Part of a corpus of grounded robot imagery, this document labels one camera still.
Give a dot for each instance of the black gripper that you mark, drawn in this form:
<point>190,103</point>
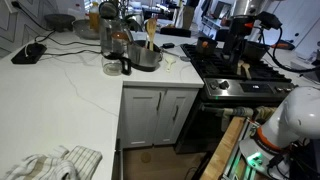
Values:
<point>241,28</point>

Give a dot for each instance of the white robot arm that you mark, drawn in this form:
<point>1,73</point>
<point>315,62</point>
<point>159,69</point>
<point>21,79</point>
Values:
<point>296,116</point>

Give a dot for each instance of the wooden spoon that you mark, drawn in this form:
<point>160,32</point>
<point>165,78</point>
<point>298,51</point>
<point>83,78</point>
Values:
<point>239,66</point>
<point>246,70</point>

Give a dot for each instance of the small black pot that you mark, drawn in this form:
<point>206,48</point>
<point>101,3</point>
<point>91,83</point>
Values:
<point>206,49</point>

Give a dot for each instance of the steel utensil pot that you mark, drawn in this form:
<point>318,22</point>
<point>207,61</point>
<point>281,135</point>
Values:
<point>145,58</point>

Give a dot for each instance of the black steel gas stove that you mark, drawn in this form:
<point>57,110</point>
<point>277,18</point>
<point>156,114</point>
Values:
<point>233,88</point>

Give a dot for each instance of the small orange item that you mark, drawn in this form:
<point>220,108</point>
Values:
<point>205,43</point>

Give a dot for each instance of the orange black tool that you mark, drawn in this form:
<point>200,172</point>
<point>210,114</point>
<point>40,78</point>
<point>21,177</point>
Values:
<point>281,45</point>

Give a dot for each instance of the small grey item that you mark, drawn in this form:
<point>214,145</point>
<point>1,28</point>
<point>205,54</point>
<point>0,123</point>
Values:
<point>185,58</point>

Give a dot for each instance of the long black box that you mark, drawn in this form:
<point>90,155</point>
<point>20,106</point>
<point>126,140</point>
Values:
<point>175,32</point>

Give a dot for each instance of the small black block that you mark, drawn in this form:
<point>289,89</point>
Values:
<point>168,45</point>

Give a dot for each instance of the grey cabinet door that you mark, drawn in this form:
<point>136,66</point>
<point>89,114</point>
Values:
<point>175,115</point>
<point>141,116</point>

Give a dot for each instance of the wooden spatula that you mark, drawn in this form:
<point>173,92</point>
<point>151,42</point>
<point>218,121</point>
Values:
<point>151,30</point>

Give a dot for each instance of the wooden board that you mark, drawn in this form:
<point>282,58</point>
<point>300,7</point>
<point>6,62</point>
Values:
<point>223,150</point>

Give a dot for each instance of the glass coffee pitcher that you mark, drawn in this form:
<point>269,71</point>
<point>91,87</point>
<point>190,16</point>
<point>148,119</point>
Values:
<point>113,46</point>

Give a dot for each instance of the round black lid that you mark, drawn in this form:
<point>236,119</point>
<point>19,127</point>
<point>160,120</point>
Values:
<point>108,9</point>

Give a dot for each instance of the orange juice bottle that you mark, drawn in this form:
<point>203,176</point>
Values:
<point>94,16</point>

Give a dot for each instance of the metal mixing bowl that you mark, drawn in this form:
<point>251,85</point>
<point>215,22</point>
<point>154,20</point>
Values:
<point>83,29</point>

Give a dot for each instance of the dark stone bowl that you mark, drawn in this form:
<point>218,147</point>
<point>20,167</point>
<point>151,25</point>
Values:
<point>60,20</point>

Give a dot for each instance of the flat black device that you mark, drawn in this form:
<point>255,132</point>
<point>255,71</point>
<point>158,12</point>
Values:
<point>29,53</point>

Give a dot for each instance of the striped dish towel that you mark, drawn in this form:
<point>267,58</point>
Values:
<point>56,165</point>

